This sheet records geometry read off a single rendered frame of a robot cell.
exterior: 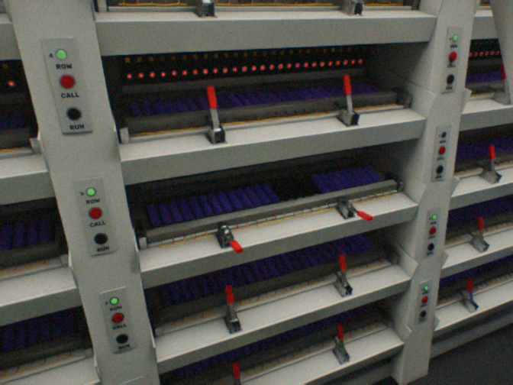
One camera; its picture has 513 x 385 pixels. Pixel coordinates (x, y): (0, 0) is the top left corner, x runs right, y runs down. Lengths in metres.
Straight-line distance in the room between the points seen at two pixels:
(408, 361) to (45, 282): 0.89
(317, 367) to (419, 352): 0.31
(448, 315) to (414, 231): 0.35
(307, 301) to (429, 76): 0.53
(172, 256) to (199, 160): 0.18
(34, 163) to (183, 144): 0.22
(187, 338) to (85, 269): 0.26
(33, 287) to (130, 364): 0.22
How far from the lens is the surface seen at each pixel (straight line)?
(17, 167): 0.62
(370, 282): 0.94
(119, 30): 0.59
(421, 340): 1.14
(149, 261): 0.68
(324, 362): 1.00
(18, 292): 0.69
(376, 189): 0.87
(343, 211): 0.80
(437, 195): 0.94
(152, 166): 0.61
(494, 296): 1.34
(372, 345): 1.06
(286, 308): 0.84
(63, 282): 0.68
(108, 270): 0.66
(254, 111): 0.70
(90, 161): 0.59
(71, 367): 0.81
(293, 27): 0.66
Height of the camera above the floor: 0.85
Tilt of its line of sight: 19 degrees down
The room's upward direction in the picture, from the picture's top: 3 degrees counter-clockwise
